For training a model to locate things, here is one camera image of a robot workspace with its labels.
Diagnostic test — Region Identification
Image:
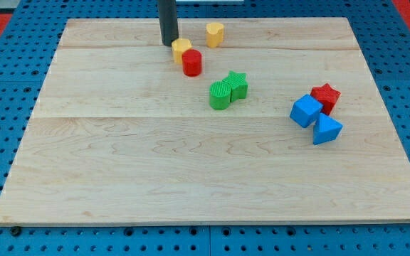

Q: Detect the yellow heart block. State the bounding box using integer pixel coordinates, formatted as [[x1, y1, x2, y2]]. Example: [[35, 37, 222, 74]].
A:
[[206, 22, 225, 48]]

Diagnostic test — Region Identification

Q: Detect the blue triangle block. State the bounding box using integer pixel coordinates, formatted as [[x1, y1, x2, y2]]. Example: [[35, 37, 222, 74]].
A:
[[312, 113, 343, 145]]

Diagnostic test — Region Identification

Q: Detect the yellow hexagon block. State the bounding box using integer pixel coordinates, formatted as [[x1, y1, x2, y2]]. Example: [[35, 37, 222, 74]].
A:
[[172, 38, 192, 64]]

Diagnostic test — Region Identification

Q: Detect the green cylinder block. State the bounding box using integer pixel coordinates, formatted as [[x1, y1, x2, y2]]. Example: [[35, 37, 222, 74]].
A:
[[209, 81, 231, 110]]

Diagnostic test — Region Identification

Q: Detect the red cylinder block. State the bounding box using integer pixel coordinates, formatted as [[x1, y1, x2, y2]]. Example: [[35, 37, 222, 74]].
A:
[[182, 49, 202, 77]]

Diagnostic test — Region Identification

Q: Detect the wooden board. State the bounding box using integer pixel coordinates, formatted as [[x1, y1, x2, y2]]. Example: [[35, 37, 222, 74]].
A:
[[0, 18, 410, 227]]

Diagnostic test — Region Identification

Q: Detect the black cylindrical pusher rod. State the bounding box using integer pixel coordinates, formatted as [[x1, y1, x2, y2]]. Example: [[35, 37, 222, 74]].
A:
[[157, 0, 179, 47]]

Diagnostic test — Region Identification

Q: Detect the blue cube block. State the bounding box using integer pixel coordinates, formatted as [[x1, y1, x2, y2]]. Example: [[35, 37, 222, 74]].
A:
[[290, 94, 323, 128]]

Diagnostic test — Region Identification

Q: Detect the green star block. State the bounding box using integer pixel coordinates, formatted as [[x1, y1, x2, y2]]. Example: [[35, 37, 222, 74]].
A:
[[223, 70, 248, 102]]

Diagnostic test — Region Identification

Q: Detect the red star block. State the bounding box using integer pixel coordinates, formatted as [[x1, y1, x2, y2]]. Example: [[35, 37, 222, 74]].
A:
[[310, 83, 341, 115]]

